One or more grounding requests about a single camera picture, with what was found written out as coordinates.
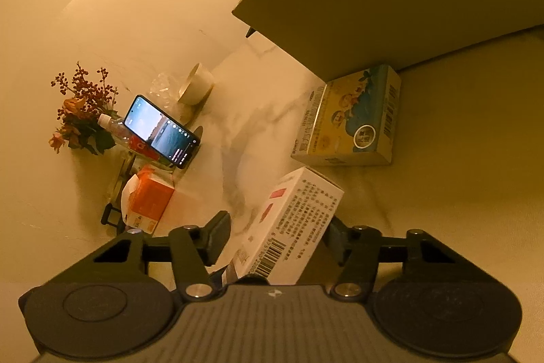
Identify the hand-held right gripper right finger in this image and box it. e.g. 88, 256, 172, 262
326, 217, 502, 301

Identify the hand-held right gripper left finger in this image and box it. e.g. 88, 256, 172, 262
40, 211, 231, 301

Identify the white strawberry medicine box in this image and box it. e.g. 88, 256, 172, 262
223, 166, 344, 287

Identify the orange tissue box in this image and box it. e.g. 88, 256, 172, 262
121, 165, 176, 230

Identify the black metal object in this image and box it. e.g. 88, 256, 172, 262
100, 203, 128, 236

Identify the smartphone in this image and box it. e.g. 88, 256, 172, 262
123, 94, 200, 169

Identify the yellow blue cartoon medicine box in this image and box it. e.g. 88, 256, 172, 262
291, 64, 402, 167

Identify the plastic drink bottle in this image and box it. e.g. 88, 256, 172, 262
98, 113, 171, 168

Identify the white bowl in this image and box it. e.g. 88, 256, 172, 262
177, 62, 214, 105

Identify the clear plastic wrapper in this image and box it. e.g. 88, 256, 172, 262
151, 71, 183, 106

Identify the dried flower bouquet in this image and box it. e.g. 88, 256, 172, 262
48, 62, 120, 155

